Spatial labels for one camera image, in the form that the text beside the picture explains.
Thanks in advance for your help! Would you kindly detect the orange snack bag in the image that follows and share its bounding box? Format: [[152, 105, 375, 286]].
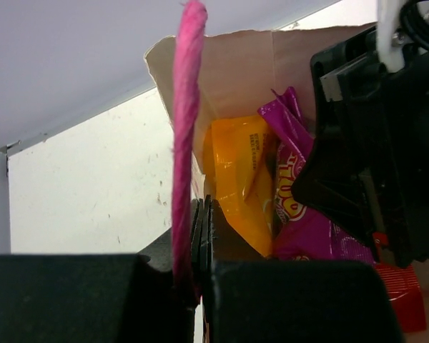
[[202, 114, 278, 257]]

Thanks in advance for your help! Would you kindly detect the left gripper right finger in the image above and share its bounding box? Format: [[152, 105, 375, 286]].
[[202, 198, 403, 342]]

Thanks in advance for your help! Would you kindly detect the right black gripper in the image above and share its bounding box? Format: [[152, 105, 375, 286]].
[[292, 26, 429, 268]]

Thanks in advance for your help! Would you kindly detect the pink and tan paper bag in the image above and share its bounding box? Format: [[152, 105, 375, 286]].
[[144, 0, 429, 343]]

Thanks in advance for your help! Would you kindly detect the magenta snack pack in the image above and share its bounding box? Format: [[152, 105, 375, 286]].
[[258, 86, 375, 265]]

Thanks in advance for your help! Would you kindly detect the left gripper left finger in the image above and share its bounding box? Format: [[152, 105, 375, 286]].
[[0, 198, 204, 343]]

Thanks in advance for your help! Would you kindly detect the red snack pack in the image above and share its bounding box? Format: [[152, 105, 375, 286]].
[[375, 264, 427, 333]]

